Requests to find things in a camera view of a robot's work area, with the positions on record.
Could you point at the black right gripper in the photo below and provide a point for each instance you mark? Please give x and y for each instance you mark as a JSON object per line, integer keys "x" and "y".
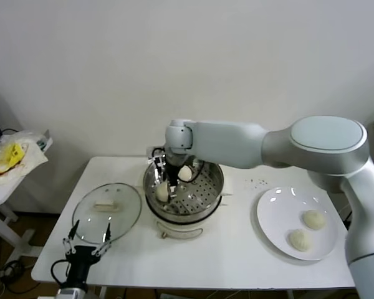
{"x": 173, "y": 171}

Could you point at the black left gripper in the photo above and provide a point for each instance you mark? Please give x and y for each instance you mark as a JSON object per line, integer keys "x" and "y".
{"x": 81, "y": 257}

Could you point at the white steamed baozi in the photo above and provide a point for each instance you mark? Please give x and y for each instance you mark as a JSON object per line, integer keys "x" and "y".
{"x": 300, "y": 240}
{"x": 161, "y": 192}
{"x": 185, "y": 173}
{"x": 314, "y": 219}

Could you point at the round glass pot lid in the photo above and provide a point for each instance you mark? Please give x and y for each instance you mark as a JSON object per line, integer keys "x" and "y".
{"x": 112, "y": 193}

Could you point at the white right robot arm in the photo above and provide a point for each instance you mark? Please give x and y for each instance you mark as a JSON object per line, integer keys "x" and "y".
{"x": 230, "y": 143}

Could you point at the stainless steel steamer basket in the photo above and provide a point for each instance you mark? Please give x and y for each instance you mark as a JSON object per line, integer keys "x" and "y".
{"x": 205, "y": 193}

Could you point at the white electric cooker base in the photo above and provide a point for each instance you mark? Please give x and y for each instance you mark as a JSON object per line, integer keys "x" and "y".
{"x": 180, "y": 232}

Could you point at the floor power strip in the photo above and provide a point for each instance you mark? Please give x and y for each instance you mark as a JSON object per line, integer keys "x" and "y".
{"x": 11, "y": 270}

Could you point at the dark crumbs scatter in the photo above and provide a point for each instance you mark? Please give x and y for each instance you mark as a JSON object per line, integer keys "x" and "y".
{"x": 260, "y": 183}

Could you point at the white side table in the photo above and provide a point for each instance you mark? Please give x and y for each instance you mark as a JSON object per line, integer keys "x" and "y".
{"x": 0, "y": 194}

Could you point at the teal and white box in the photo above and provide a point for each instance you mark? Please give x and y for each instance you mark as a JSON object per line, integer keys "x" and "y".
{"x": 46, "y": 141}

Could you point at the plastic bag with yellow contents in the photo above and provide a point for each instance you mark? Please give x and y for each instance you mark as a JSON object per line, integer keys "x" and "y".
{"x": 15, "y": 152}

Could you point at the white round plate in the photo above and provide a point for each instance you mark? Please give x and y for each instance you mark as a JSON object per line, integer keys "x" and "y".
{"x": 274, "y": 211}

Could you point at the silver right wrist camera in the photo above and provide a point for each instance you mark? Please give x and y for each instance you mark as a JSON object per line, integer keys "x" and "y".
{"x": 156, "y": 154}

